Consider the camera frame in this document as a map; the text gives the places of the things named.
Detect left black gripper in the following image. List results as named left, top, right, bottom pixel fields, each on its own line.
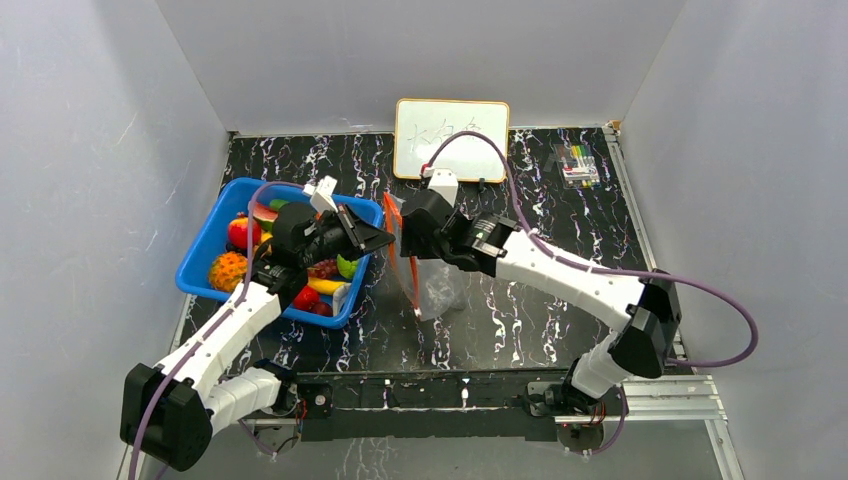
left=300, top=204, right=396, bottom=269

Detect purple toy grapes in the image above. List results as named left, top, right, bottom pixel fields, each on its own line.
left=308, top=259, right=339, bottom=279

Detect clear orange zip bag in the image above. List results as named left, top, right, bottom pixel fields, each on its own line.
left=382, top=192, right=468, bottom=321

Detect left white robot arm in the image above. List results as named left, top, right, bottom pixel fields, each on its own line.
left=119, top=203, right=395, bottom=478

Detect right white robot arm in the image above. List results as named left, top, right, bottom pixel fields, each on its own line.
left=399, top=190, right=681, bottom=416

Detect green toy cabbage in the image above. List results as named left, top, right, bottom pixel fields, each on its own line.
left=336, top=255, right=358, bottom=280

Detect yellow toy banana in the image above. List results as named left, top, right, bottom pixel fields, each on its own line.
left=307, top=277, right=350, bottom=296

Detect white toy radish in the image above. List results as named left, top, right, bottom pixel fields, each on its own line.
left=332, top=283, right=351, bottom=316

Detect red toy pepper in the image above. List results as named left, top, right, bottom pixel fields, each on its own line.
left=291, top=286, right=321, bottom=312

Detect dark red toy cherry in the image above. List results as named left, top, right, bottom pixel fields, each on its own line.
left=310, top=302, right=335, bottom=317

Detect green toy cucumber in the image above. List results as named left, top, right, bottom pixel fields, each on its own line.
left=268, top=199, right=288, bottom=212

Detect toy watermelon slice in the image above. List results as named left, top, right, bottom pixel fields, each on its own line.
left=251, top=203, right=278, bottom=231

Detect red toy apple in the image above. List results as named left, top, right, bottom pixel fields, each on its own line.
left=227, top=215, right=262, bottom=250

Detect blue plastic bin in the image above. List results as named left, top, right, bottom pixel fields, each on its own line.
left=175, top=177, right=384, bottom=329

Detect orange bumpy toy fruit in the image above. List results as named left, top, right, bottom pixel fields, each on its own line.
left=207, top=251, right=248, bottom=293

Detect marker pen pack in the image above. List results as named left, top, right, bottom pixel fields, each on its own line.
left=554, top=144, right=600, bottom=189

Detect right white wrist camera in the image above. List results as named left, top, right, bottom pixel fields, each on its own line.
left=423, top=167, right=459, bottom=206

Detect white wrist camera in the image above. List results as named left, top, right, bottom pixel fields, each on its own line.
left=302, top=175, right=338, bottom=214
left=423, top=167, right=459, bottom=206

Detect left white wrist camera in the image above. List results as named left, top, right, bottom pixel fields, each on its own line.
left=302, top=175, right=338, bottom=214

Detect small whiteboard yellow frame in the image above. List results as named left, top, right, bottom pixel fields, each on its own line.
left=393, top=98, right=510, bottom=184

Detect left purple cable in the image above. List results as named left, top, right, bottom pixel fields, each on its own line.
left=127, top=181, right=313, bottom=480

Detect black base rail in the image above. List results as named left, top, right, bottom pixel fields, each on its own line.
left=238, top=370, right=727, bottom=444

